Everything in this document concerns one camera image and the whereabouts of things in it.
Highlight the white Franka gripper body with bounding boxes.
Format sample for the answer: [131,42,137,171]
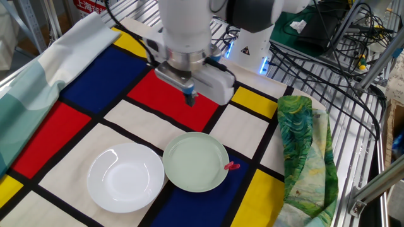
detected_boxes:
[153,61,237,107]

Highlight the small red plastic clamp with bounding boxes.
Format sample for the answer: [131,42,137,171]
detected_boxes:
[223,161,241,172]

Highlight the colour block tablecloth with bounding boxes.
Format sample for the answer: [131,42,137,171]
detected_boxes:
[0,16,328,227]

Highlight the pale green plate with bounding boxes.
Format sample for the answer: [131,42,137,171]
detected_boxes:
[162,131,230,194]

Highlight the dark green mat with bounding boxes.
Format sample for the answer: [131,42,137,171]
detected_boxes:
[270,6,348,58]

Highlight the white plate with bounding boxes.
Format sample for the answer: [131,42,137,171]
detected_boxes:
[86,143,165,214]

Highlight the crumpled white paper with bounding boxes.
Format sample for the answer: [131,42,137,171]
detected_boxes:
[289,19,308,34]

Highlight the black pouch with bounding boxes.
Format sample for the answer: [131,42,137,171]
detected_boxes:
[295,9,343,54]

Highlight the green painted landscape cloth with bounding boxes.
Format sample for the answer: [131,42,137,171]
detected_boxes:
[273,95,340,227]

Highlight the red white sign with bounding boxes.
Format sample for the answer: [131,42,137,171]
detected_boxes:
[73,0,110,19]

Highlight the pale teal white cloth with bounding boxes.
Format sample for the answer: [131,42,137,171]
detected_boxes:
[0,11,122,179]

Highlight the aluminium profile bar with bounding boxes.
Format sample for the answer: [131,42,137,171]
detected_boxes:
[355,33,404,91]

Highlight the white paper with writing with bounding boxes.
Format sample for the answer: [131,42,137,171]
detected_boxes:
[384,52,404,105]

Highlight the brown cardboard box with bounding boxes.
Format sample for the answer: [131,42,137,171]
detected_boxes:
[381,97,404,173]

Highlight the blue plastic bag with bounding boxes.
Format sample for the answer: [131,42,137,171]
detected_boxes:
[391,131,404,162]

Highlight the black coiled cable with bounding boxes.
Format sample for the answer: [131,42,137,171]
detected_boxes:
[211,26,241,55]

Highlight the yellow green handle screwdriver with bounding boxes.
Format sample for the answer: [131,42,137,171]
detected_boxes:
[357,54,368,71]

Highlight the black table cable bundle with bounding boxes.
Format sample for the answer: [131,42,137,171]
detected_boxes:
[268,40,388,142]

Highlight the grey steel shelf frame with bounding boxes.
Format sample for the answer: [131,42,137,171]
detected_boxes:
[0,0,64,54]

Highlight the aluminium profile with bracket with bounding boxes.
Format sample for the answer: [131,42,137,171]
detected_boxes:
[347,162,404,219]

